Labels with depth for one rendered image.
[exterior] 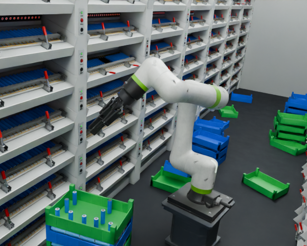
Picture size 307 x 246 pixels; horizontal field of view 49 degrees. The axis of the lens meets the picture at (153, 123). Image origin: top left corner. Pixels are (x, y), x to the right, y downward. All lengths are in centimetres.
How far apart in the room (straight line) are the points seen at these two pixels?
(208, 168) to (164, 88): 65
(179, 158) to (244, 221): 75
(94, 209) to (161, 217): 86
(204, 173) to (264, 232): 72
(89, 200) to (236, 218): 119
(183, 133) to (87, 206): 67
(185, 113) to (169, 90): 51
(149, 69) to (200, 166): 68
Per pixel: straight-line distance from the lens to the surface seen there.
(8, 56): 137
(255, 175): 300
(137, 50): 226
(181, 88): 134
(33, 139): 156
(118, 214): 150
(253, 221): 245
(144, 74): 140
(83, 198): 157
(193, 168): 186
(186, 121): 183
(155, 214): 232
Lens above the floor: 139
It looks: 21 degrees down
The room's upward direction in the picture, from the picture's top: 5 degrees clockwise
